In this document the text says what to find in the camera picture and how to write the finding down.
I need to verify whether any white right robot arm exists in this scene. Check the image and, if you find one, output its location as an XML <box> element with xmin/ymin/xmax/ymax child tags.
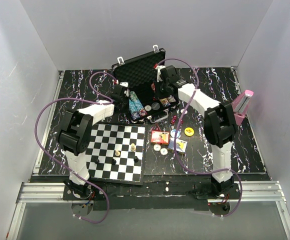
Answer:
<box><xmin>154</xmin><ymin>64</ymin><xmax>237</xmax><ymax>199</ymax></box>

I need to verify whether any white loose poker chip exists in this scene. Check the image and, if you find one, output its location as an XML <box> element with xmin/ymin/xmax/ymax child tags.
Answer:
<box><xmin>160</xmin><ymin>148</ymin><xmax>168</xmax><ymax>156</ymax></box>
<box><xmin>153</xmin><ymin>144</ymin><xmax>161</xmax><ymax>151</ymax></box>

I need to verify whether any black white chess board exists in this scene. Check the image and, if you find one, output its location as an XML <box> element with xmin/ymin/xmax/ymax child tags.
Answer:
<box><xmin>84</xmin><ymin>123</ymin><xmax>147</xmax><ymax>185</ymax></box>

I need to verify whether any blue small blind button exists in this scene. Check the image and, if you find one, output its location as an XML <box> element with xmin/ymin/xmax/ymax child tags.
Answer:
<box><xmin>170</xmin><ymin>129</ymin><xmax>181</xmax><ymax>139</ymax></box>

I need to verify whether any green blue chip column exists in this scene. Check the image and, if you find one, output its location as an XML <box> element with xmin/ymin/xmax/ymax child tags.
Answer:
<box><xmin>129</xmin><ymin>91</ymin><xmax>147</xmax><ymax>117</ymax></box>

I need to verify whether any red yellow chip column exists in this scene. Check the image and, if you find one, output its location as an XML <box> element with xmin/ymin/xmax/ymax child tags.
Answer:
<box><xmin>150</xmin><ymin>83</ymin><xmax>171</xmax><ymax>107</ymax></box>

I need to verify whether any light blue chip column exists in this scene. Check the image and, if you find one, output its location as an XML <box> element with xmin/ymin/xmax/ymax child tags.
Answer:
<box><xmin>129</xmin><ymin>99</ymin><xmax>140</xmax><ymax>121</ymax></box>

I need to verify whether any black chess piece middle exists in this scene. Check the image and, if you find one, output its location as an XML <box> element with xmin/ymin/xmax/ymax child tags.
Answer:
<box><xmin>111</xmin><ymin>158</ymin><xmax>117</xmax><ymax>165</ymax></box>

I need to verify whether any grey dealer button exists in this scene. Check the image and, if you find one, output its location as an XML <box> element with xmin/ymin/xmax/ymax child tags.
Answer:
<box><xmin>151</xmin><ymin>102</ymin><xmax>161</xmax><ymax>111</ymax></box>

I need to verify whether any white single chip in case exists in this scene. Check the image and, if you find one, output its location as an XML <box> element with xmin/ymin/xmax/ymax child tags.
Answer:
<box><xmin>144</xmin><ymin>105</ymin><xmax>152</xmax><ymax>111</ymax></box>

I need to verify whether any triangular all-in marker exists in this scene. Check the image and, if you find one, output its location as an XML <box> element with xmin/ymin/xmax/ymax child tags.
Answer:
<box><xmin>153</xmin><ymin>124</ymin><xmax>161</xmax><ymax>132</ymax></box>

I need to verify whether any purple red chip column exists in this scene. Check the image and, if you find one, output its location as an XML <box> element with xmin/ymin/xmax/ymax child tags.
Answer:
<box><xmin>167</xmin><ymin>95</ymin><xmax>176</xmax><ymax>103</ymax></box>

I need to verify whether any blue playing card deck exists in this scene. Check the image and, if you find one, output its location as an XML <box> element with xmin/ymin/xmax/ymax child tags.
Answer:
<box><xmin>167</xmin><ymin>137</ymin><xmax>188</xmax><ymax>155</ymax></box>

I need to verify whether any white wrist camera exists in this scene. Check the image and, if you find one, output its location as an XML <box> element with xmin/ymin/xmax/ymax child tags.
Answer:
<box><xmin>119</xmin><ymin>82</ymin><xmax>129</xmax><ymax>88</ymax></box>
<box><xmin>155</xmin><ymin>65</ymin><xmax>166</xmax><ymax>83</ymax></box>

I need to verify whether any yellow big blind button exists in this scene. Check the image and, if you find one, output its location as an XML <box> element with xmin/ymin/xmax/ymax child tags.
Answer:
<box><xmin>184</xmin><ymin>127</ymin><xmax>195</xmax><ymax>137</ymax></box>

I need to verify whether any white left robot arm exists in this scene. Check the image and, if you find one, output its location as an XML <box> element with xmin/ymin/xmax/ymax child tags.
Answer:
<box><xmin>57</xmin><ymin>82</ymin><xmax>129</xmax><ymax>200</ymax></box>

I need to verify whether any aluminium rail frame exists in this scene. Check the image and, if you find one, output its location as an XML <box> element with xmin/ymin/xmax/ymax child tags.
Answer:
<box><xmin>6</xmin><ymin>67</ymin><xmax>290</xmax><ymax>240</ymax></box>

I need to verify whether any white chess pawn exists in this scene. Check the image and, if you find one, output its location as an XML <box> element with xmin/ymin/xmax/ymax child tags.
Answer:
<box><xmin>115</xmin><ymin>150</ymin><xmax>120</xmax><ymax>157</ymax></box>

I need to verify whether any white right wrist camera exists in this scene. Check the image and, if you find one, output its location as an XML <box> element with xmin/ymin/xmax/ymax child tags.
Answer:
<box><xmin>155</xmin><ymin>65</ymin><xmax>166</xmax><ymax>83</ymax></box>

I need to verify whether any pink metronome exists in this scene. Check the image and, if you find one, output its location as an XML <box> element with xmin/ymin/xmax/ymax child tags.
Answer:
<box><xmin>231</xmin><ymin>90</ymin><xmax>254</xmax><ymax>126</ymax></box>

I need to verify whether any red playing card deck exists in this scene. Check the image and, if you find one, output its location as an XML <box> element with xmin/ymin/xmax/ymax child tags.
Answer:
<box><xmin>150</xmin><ymin>130</ymin><xmax>170</xmax><ymax>145</ymax></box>

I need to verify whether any black poker set case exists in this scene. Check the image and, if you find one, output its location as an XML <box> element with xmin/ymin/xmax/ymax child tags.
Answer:
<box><xmin>111</xmin><ymin>45</ymin><xmax>180</xmax><ymax>123</ymax></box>

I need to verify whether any black chess piece right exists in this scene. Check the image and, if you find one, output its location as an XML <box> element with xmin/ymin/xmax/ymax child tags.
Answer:
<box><xmin>133</xmin><ymin>156</ymin><xmax>139</xmax><ymax>163</ymax></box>

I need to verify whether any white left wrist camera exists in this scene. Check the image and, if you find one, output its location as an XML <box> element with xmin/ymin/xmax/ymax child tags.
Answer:
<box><xmin>119</xmin><ymin>82</ymin><xmax>129</xmax><ymax>88</ymax></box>

